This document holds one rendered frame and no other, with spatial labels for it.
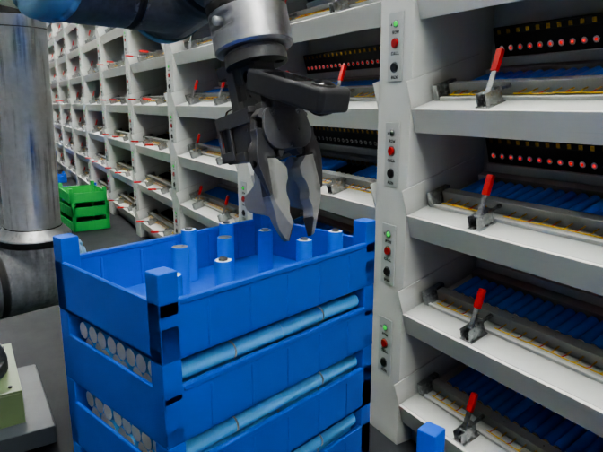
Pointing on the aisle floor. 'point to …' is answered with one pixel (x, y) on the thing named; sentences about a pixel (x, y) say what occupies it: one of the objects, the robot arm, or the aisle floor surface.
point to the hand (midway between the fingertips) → (301, 226)
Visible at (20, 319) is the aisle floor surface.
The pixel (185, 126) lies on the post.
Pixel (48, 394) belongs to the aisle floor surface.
